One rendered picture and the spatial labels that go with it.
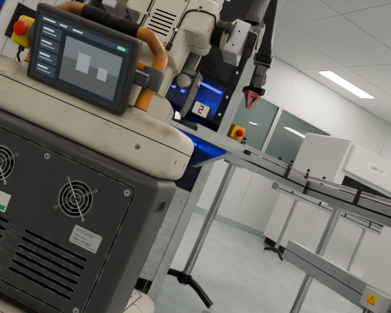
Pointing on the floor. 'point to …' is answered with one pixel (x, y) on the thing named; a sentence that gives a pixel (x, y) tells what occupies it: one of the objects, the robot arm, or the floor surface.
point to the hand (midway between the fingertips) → (248, 107)
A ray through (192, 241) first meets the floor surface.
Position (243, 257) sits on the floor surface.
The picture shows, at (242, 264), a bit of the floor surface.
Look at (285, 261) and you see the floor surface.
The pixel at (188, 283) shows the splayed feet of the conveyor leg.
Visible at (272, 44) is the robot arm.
